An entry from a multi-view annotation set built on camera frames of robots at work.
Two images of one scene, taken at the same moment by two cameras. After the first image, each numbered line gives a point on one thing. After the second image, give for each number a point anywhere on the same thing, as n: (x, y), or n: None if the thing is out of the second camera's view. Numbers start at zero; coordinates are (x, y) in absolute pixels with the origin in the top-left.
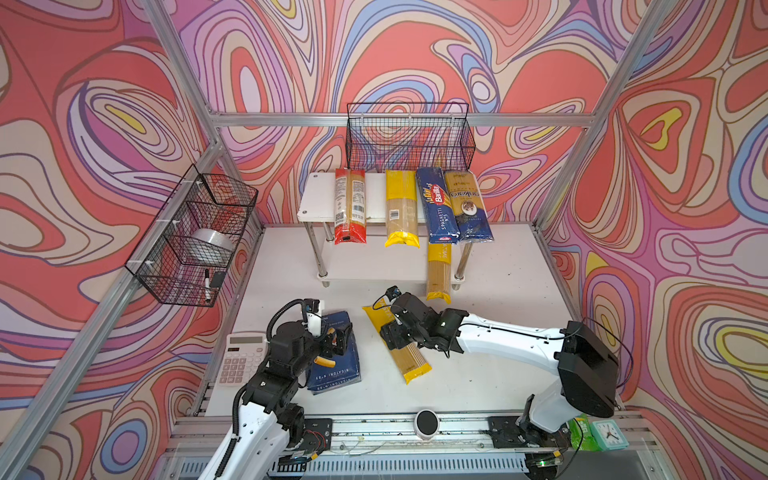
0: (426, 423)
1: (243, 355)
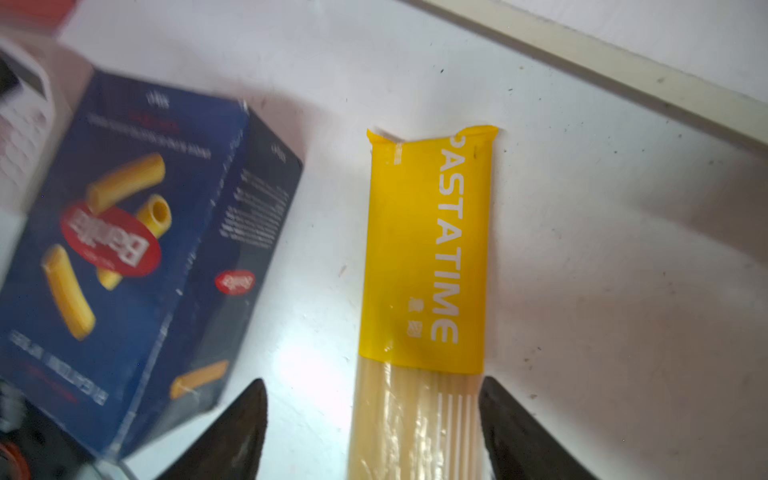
0: None
1: (27, 113)
